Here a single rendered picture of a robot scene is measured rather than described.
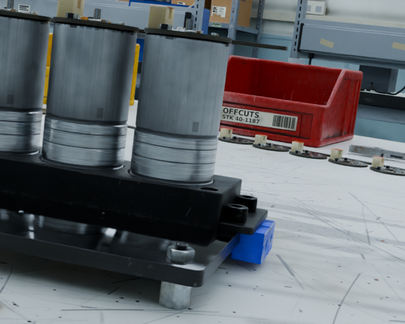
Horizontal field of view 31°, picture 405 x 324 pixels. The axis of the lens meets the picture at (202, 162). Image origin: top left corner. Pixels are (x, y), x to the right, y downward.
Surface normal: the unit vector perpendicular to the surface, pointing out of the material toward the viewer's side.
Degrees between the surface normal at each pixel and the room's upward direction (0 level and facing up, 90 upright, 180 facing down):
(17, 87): 90
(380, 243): 0
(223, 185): 0
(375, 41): 90
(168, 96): 90
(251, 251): 90
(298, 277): 0
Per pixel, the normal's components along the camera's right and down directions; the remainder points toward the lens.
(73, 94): -0.19, 0.12
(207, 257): 0.12, -0.98
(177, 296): 0.40, 0.18
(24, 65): 0.62, 0.19
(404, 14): -0.43, 0.08
